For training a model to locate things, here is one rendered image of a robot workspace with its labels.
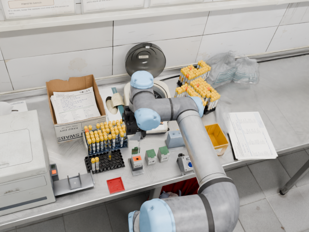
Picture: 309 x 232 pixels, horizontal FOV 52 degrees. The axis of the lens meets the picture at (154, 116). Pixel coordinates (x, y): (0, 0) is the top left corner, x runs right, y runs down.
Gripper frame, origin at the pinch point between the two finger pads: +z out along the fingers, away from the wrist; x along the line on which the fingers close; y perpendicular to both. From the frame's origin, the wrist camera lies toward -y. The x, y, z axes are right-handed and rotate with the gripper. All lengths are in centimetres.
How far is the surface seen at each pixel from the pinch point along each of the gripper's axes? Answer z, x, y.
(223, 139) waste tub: 16.8, -1.4, -44.7
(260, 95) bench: 24, -30, -86
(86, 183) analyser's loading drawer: 20.3, 5.0, 23.6
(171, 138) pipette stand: 14.6, -6.2, -18.5
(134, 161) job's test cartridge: 16.8, 1.1, 1.2
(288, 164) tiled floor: 112, -20, -146
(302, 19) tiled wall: -4, -62, -122
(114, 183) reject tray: 24.1, 5.7, 11.6
